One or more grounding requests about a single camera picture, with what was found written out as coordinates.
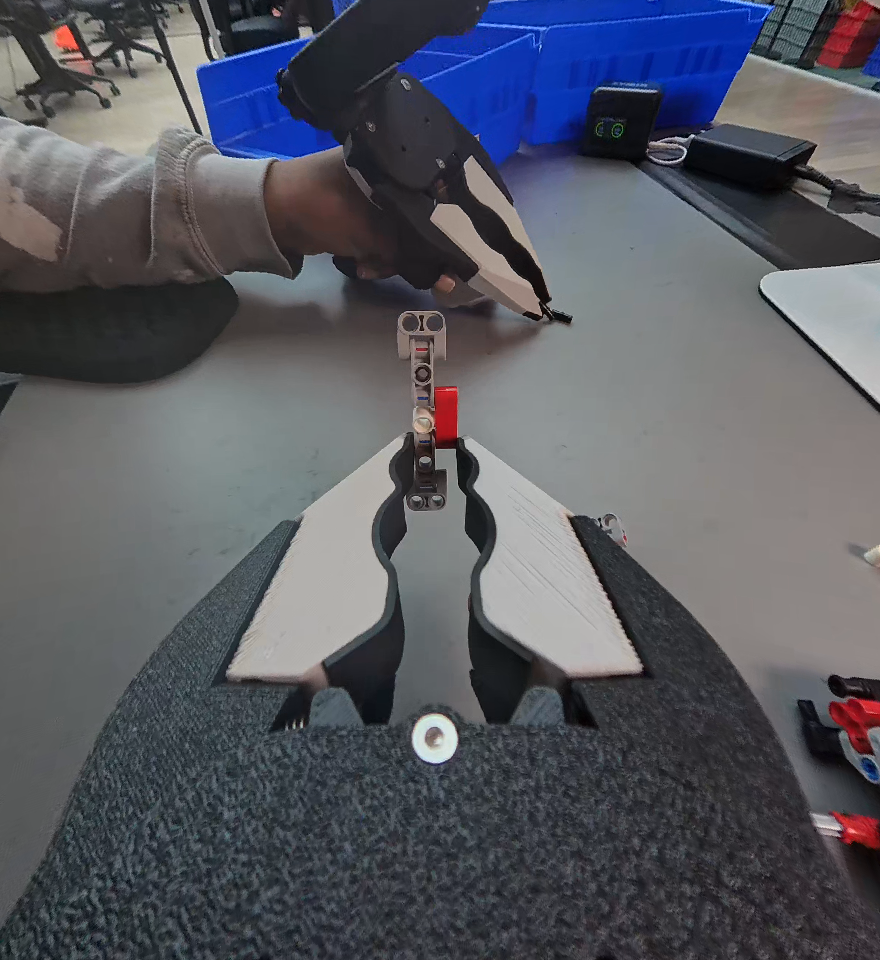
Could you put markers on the black wrist rest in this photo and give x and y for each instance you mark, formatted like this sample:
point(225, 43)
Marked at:
point(95, 330)

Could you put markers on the grey desk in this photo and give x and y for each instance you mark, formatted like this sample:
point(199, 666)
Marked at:
point(672, 375)

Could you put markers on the black office chair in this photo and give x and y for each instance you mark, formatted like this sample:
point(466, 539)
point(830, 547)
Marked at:
point(57, 60)

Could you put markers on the small black pin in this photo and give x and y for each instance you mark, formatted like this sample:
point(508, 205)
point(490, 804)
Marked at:
point(558, 313)

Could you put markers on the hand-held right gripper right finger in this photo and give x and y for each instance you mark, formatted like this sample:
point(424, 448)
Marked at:
point(552, 585)

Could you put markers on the person's left forearm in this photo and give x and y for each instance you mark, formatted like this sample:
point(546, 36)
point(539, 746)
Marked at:
point(110, 210)

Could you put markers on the black power adapter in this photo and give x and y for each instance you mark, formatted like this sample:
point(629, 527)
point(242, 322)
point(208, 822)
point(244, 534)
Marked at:
point(747, 154)

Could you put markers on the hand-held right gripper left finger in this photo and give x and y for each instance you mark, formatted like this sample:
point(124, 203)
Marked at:
point(320, 585)

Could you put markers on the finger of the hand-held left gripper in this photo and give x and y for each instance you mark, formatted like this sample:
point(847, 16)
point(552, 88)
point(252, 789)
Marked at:
point(485, 274)
point(496, 199)

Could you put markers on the grey red brick assembly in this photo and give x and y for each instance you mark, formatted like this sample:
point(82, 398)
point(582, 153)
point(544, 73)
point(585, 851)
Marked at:
point(612, 525)
point(423, 375)

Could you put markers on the stack of red crates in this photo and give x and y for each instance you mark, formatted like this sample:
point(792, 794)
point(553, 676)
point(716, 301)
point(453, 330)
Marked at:
point(856, 34)

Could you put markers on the blue plastic bin with tag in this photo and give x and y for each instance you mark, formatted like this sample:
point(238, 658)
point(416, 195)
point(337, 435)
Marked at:
point(260, 97)

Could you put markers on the white book stand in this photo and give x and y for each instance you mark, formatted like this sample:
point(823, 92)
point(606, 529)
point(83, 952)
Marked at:
point(837, 322)

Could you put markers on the partly built brick car chassis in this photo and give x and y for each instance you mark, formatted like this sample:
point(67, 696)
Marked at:
point(875, 735)

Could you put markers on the black power bank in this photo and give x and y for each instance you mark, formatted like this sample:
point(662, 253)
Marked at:
point(620, 124)

